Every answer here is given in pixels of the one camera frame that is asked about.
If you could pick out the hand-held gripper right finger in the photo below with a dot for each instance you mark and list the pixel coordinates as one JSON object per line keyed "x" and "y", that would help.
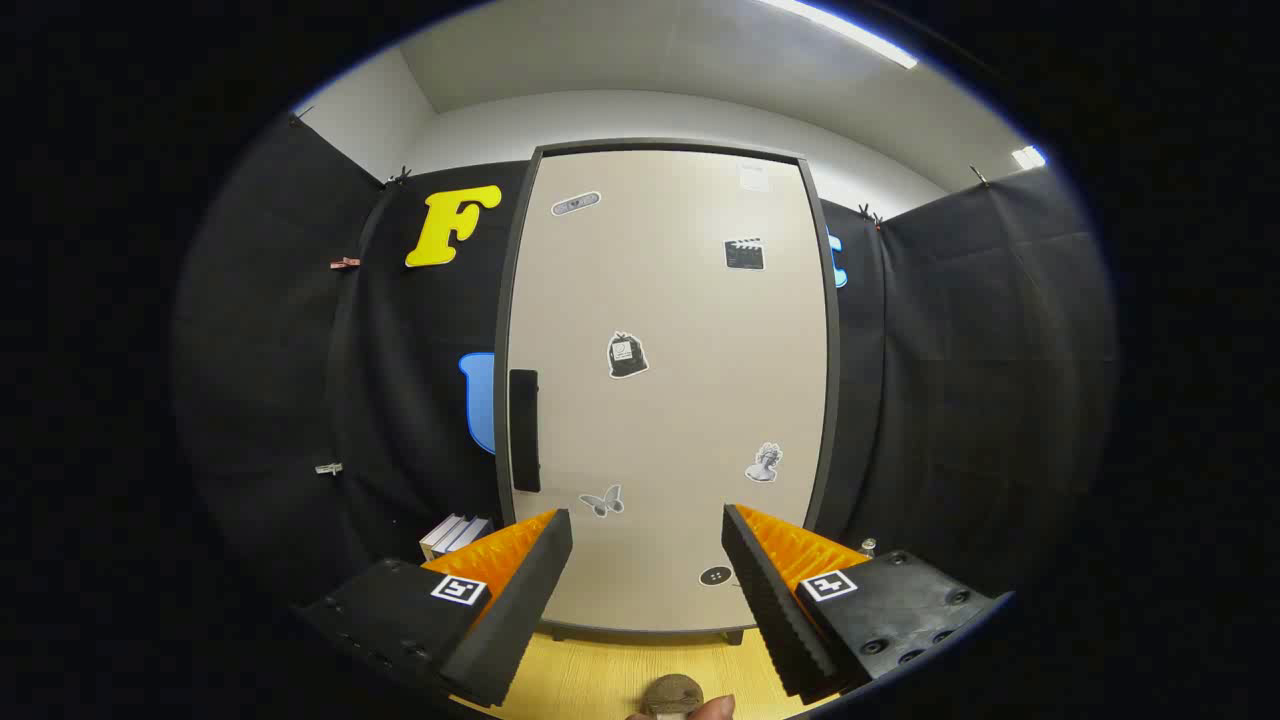
{"x": 775, "y": 600}

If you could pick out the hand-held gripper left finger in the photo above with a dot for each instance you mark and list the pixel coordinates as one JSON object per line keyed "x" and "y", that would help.
{"x": 520, "y": 600}

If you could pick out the beige shoe cabinet door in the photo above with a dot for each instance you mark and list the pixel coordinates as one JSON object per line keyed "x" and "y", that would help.
{"x": 680, "y": 400}

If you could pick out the white book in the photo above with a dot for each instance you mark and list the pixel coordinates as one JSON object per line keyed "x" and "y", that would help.
{"x": 442, "y": 535}

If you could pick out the black backdrop cloth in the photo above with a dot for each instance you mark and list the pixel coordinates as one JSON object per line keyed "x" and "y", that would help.
{"x": 950, "y": 350}

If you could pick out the small ceiling light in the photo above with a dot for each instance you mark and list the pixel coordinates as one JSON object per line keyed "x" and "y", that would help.
{"x": 1028, "y": 157}

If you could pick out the long ceiling light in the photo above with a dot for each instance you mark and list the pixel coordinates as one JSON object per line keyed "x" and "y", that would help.
{"x": 850, "y": 32}

